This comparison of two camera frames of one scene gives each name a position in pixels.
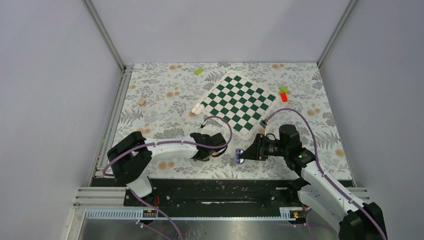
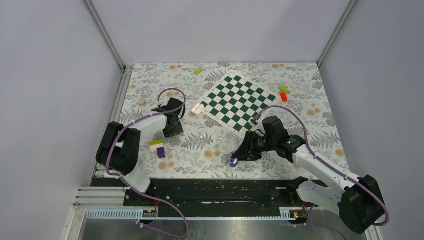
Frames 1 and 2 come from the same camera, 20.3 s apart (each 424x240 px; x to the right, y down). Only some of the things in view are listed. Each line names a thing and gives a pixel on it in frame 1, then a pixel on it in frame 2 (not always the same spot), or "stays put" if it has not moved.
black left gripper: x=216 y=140 -> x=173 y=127
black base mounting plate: x=208 y=197 stays put
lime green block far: x=198 y=71 stays put
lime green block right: x=283 y=88 stays put
